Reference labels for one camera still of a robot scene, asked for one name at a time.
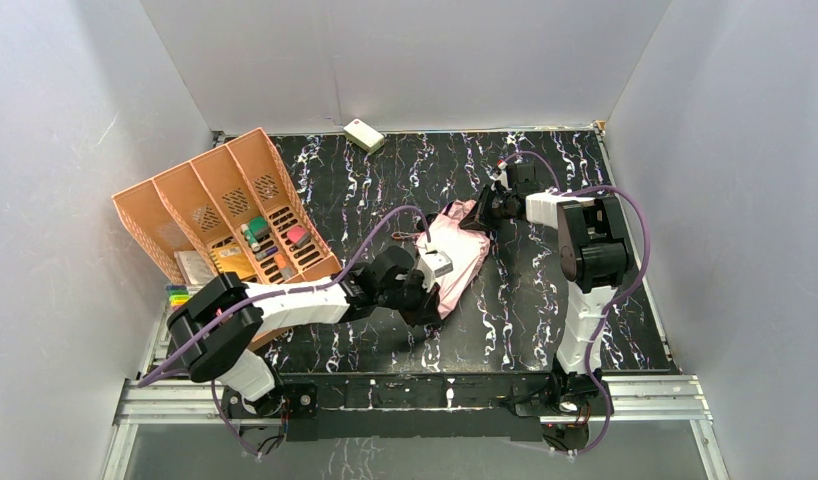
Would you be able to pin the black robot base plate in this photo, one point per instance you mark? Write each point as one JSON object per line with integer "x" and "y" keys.
{"x": 522, "y": 407}

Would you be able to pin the white small box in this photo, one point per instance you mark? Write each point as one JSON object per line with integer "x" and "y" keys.
{"x": 363, "y": 135}

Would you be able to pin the orange plastic desk organizer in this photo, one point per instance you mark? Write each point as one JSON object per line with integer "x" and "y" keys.
{"x": 201, "y": 203}

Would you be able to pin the colourful marker set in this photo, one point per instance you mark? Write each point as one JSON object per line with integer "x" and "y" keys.
{"x": 177, "y": 295}

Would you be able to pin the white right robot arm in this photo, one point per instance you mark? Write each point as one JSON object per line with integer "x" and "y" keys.
{"x": 594, "y": 250}

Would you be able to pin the pink eraser block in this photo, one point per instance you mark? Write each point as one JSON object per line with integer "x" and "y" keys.
{"x": 298, "y": 236}

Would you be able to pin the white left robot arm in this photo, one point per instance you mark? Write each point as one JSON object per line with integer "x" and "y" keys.
{"x": 213, "y": 331}

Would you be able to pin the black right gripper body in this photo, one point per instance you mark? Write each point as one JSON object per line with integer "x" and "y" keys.
{"x": 487, "y": 208}

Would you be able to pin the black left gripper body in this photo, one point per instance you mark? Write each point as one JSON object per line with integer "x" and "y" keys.
{"x": 421, "y": 299}

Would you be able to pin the aluminium frame rail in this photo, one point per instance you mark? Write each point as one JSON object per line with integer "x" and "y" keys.
{"x": 661, "y": 427}

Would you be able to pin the black and pink folding umbrella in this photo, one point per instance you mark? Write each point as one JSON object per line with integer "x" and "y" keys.
{"x": 467, "y": 250}

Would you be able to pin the yellow notebook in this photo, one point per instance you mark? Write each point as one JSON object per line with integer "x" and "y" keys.
{"x": 230, "y": 258}

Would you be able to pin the white paper pad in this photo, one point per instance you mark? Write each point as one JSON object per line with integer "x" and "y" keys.
{"x": 193, "y": 268}

